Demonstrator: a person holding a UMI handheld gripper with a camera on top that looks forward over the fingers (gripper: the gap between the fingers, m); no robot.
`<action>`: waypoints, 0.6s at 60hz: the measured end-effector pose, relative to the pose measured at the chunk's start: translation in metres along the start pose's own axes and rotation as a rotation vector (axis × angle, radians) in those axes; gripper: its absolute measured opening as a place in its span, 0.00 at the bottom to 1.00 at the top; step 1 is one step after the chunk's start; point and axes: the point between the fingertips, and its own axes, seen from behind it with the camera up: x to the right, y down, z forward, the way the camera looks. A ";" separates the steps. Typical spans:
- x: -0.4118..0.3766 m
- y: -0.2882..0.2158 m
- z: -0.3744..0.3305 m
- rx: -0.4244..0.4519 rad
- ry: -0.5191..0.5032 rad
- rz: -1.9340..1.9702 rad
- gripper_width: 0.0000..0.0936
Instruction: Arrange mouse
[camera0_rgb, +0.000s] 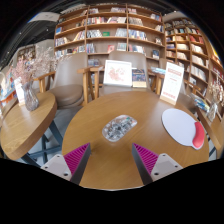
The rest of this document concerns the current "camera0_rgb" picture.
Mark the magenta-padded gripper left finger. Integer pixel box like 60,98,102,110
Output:
40,142,92,186

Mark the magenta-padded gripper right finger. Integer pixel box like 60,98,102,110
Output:
131,143,184,186

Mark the transparent computer mouse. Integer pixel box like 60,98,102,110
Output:
101,114,138,143

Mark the white mouse pad, red wrist rest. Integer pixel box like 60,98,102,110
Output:
161,108,206,151

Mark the glass vase with pink flowers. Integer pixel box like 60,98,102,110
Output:
11,46,68,112

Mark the stack of colourful magazines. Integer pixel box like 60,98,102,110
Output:
189,93,211,114

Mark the white sign on wooden base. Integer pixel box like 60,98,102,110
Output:
159,61,185,106

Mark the dark blue book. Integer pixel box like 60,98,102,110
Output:
131,68,148,89

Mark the small white table card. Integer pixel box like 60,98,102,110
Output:
13,77,26,107

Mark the teal book stack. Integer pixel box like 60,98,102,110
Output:
149,66,167,75

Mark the white framed floral picture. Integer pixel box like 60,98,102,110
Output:
102,59,133,88

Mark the distant wooden bookshelf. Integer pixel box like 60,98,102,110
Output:
16,44,37,63

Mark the curved wooden bookshelf with books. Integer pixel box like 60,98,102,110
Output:
163,16,224,111

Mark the wide wooden bookshelf with books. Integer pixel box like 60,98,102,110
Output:
53,3,167,68

